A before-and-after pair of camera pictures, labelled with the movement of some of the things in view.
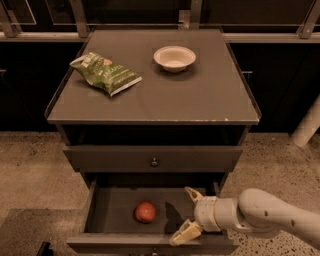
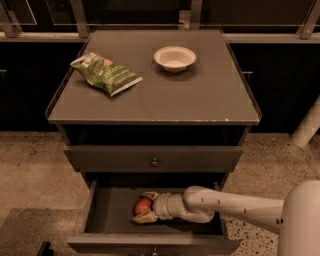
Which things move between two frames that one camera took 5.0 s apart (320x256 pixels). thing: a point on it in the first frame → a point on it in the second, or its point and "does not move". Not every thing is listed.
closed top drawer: x=153 y=158 does not move
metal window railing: x=308 y=30 does not move
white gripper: x=202 y=213 → x=161 y=206
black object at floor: x=44 y=249 does not move
